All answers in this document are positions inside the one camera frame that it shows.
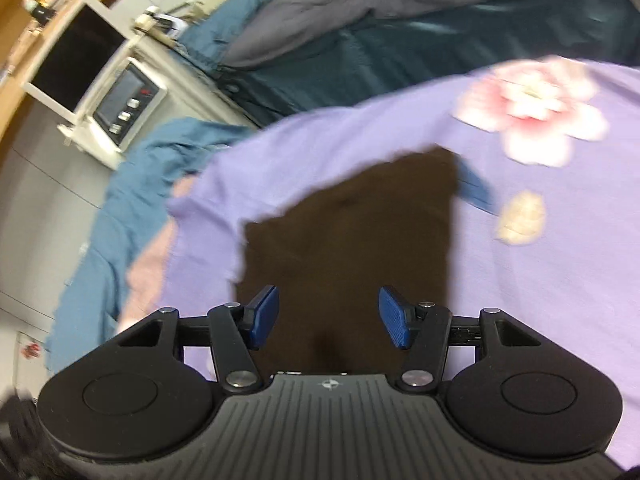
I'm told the dark brown garment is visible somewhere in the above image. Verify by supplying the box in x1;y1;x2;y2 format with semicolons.
235;148;458;377

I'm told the blue bed sheet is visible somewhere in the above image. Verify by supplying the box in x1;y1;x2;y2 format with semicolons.
46;0;271;374

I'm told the purple floral bed cover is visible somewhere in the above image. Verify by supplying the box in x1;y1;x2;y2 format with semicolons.
162;54;640;470

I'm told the white kettle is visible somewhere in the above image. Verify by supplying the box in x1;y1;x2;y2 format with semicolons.
132;6;189;40

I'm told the dark teal quilt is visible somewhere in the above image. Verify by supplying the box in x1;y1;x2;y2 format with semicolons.
217;0;639;127

